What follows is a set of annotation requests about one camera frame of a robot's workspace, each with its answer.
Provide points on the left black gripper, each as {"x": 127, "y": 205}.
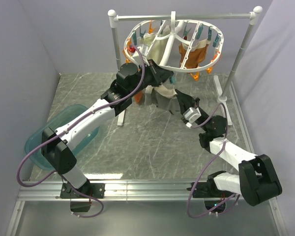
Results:
{"x": 159, "y": 74}

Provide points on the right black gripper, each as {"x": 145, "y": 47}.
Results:
{"x": 186, "y": 101}

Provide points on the teal clip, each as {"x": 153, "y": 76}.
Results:
{"x": 173, "y": 80}

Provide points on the grey underwear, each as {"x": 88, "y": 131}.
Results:
{"x": 163, "y": 98}

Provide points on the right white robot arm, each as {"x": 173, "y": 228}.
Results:
{"x": 256, "y": 181}

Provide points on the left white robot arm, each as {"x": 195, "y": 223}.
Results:
{"x": 58, "y": 144}

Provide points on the cream underwear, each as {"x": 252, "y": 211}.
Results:
{"x": 155, "y": 51}

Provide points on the orange clip front right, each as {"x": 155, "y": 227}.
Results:
{"x": 195, "y": 76}

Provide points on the orange underwear on left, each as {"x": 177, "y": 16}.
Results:
{"x": 139, "y": 97}

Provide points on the orange underwear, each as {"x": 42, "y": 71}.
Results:
{"x": 139, "y": 97}
{"x": 196, "y": 55}

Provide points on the orange underwear on right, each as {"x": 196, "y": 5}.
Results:
{"x": 196, "y": 55}

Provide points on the white oval clip hanger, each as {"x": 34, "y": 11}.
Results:
{"x": 186, "y": 30}

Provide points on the white metal drying rack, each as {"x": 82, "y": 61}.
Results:
{"x": 252, "y": 16}

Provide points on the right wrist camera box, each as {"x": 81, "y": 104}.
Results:
{"x": 191, "y": 115}

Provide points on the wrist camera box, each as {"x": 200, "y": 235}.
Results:
{"x": 191, "y": 115}
{"x": 135, "y": 57}

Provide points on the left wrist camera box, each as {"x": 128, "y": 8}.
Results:
{"x": 135, "y": 57}

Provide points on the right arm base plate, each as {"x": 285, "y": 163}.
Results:
{"x": 209, "y": 190}

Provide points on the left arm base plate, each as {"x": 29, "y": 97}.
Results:
{"x": 96, "y": 190}

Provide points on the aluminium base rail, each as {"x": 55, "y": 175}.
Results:
{"x": 139, "y": 208}

